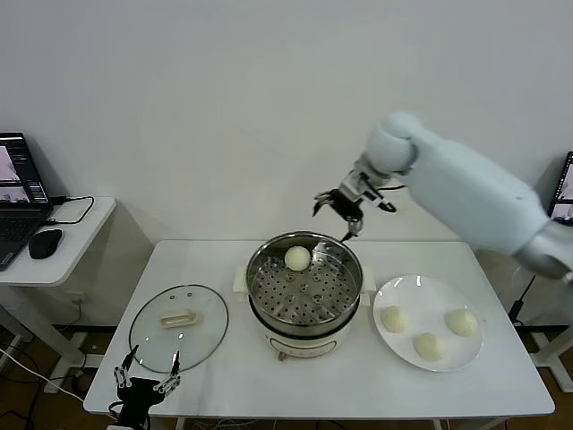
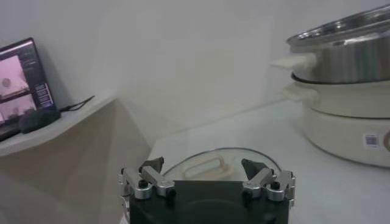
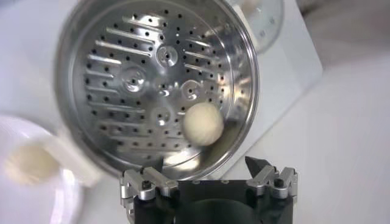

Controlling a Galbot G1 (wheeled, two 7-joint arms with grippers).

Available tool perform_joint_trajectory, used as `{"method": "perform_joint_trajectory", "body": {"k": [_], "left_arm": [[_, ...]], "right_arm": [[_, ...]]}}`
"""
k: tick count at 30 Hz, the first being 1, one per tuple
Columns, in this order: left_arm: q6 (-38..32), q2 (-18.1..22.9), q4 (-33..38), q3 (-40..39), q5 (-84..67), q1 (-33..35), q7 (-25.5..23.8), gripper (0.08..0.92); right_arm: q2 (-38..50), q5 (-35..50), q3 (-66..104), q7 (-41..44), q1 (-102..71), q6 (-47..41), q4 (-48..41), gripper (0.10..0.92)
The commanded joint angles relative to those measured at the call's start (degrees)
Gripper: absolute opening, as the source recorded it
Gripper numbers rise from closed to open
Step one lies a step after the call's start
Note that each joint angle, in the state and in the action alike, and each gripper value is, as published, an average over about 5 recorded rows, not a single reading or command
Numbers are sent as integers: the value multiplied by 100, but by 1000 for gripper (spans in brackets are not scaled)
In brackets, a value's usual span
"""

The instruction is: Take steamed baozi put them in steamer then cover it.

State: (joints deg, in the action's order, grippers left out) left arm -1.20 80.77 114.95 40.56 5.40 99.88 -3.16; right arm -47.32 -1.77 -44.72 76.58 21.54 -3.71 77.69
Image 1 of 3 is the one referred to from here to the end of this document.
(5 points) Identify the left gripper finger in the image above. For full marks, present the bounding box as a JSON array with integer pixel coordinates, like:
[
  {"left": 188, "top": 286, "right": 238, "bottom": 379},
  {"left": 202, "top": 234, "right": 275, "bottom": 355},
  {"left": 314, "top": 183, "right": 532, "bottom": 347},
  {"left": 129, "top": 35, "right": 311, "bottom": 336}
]
[
  {"left": 154, "top": 349, "right": 183, "bottom": 395},
  {"left": 112, "top": 344, "right": 139, "bottom": 390}
]

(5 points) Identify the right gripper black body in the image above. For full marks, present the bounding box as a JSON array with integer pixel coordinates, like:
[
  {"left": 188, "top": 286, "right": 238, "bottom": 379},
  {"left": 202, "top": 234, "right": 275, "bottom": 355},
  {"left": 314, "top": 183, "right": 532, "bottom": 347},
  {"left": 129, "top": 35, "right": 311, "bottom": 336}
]
[{"left": 331, "top": 187, "right": 366, "bottom": 223}]

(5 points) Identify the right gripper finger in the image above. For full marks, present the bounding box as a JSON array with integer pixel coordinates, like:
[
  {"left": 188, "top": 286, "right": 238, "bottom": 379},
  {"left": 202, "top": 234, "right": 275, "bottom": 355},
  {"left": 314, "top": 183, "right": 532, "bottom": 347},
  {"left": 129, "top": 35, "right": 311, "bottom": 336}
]
[
  {"left": 312, "top": 190, "right": 337, "bottom": 217},
  {"left": 340, "top": 217, "right": 364, "bottom": 243}
]

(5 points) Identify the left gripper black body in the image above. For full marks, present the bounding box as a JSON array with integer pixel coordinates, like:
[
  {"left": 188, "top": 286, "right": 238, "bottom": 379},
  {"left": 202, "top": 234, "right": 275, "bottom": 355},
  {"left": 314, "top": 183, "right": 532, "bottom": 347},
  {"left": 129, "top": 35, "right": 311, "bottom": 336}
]
[{"left": 115, "top": 377, "right": 165, "bottom": 423}]

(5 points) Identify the glass lid cream handle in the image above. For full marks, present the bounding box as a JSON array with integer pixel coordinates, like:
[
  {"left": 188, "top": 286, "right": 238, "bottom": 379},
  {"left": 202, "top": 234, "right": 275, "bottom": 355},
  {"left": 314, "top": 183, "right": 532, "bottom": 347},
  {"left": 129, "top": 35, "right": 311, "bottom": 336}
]
[{"left": 128, "top": 284, "right": 230, "bottom": 375}]

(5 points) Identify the white steamed baozi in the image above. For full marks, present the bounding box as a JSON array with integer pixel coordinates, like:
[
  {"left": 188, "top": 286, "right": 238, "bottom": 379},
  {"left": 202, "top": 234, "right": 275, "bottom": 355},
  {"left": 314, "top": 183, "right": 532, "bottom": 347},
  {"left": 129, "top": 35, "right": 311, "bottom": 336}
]
[
  {"left": 412, "top": 331, "right": 449, "bottom": 362},
  {"left": 445, "top": 308, "right": 479, "bottom": 337},
  {"left": 380, "top": 305, "right": 410, "bottom": 335},
  {"left": 284, "top": 245, "right": 312, "bottom": 272}
]

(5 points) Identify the steel perforated steamer basket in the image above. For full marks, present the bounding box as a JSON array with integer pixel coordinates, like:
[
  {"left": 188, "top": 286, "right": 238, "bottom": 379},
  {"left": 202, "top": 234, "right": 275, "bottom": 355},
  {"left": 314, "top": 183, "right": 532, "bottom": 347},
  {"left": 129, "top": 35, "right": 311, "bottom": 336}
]
[{"left": 245, "top": 231, "right": 363, "bottom": 335}]

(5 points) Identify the white round plate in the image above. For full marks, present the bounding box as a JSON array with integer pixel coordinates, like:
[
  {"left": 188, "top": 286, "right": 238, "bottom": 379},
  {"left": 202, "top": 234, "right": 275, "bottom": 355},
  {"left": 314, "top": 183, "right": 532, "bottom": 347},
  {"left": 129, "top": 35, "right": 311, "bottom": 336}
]
[{"left": 372, "top": 273, "right": 485, "bottom": 373}]

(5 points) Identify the cream electric cooker base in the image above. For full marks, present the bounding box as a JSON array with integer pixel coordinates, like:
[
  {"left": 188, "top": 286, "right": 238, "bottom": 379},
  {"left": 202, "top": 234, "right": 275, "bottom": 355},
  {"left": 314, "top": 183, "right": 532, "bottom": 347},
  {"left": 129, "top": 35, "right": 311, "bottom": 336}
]
[{"left": 232, "top": 263, "right": 376, "bottom": 362}]

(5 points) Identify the white side table rounded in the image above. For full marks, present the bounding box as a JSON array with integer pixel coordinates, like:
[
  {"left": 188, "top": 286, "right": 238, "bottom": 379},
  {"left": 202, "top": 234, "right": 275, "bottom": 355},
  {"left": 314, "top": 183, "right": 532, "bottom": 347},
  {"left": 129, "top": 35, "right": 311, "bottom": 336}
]
[{"left": 0, "top": 195, "right": 156, "bottom": 395}]

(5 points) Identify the black computer mouse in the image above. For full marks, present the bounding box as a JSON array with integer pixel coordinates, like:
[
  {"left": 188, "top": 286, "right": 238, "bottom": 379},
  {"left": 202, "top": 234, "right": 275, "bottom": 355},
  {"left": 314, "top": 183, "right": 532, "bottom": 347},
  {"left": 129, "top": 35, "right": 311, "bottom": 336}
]
[{"left": 28, "top": 228, "right": 64, "bottom": 261}]

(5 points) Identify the black laptop wide screen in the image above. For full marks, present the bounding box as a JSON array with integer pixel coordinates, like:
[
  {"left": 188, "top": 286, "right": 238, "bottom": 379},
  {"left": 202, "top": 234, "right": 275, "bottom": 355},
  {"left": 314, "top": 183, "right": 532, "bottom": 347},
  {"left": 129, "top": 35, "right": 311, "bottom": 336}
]
[{"left": 0, "top": 131, "right": 55, "bottom": 273}]

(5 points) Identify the black laptop narrow view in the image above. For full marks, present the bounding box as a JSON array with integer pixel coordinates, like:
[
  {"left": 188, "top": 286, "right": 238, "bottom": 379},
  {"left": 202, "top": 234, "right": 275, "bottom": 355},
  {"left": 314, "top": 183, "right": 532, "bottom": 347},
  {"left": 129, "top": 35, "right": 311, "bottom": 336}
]
[{"left": 548, "top": 150, "right": 573, "bottom": 225}]

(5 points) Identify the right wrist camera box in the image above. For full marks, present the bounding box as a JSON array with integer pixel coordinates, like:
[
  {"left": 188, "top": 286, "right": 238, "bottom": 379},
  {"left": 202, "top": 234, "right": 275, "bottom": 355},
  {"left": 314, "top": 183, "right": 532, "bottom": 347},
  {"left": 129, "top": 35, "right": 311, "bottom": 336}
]
[{"left": 342, "top": 169, "right": 380, "bottom": 201}]

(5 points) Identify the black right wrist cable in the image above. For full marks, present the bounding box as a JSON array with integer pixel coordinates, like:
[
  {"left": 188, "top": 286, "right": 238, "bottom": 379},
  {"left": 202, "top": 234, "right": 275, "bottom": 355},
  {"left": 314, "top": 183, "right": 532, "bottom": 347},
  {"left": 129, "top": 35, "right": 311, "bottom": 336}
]
[{"left": 373, "top": 182, "right": 408, "bottom": 214}]

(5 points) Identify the white floor cable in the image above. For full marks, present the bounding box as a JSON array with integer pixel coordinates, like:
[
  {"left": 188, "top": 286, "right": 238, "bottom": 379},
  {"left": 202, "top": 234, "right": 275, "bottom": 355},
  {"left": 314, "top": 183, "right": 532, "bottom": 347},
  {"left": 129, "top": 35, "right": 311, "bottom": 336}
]
[{"left": 0, "top": 347, "right": 86, "bottom": 402}]

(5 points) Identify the black cable with adapter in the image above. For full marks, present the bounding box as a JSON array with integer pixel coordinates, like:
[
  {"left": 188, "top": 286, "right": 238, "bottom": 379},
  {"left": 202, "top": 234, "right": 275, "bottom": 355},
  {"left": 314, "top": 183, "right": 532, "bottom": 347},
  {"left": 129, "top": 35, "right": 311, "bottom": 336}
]
[{"left": 509, "top": 273, "right": 538, "bottom": 328}]

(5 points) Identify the black laptop charger cable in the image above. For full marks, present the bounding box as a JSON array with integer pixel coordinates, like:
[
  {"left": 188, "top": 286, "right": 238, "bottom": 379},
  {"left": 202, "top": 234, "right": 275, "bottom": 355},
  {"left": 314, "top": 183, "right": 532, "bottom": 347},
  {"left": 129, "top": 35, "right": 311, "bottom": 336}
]
[{"left": 47, "top": 194, "right": 96, "bottom": 225}]

